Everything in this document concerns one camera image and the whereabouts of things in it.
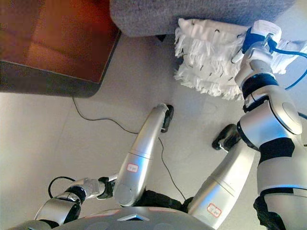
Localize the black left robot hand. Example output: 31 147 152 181
97 173 119 200

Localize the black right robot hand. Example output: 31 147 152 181
231 20 283 64

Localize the white fringed pillow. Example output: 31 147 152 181
173 18 303 101

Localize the grey fabric sofa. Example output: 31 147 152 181
109 0 298 39

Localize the silver left robot leg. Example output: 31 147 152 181
113 103 169 207

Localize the silver robot leg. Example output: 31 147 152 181
113 103 169 207
186 140 259 230

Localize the grey robot torso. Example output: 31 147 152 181
13 190 218 230

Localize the black left robot foot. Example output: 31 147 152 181
161 104 175 133

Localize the black robot foot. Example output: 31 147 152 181
161 104 175 133
212 123 241 152

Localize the black right robot foot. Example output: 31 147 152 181
212 123 241 152

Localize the silver right robot leg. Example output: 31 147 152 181
186 140 259 230

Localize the brown wooden table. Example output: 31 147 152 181
0 0 122 99

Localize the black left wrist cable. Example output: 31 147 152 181
47 176 76 198

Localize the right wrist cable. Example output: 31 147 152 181
268 34 307 91

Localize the thin black floor cable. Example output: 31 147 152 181
71 96 187 201

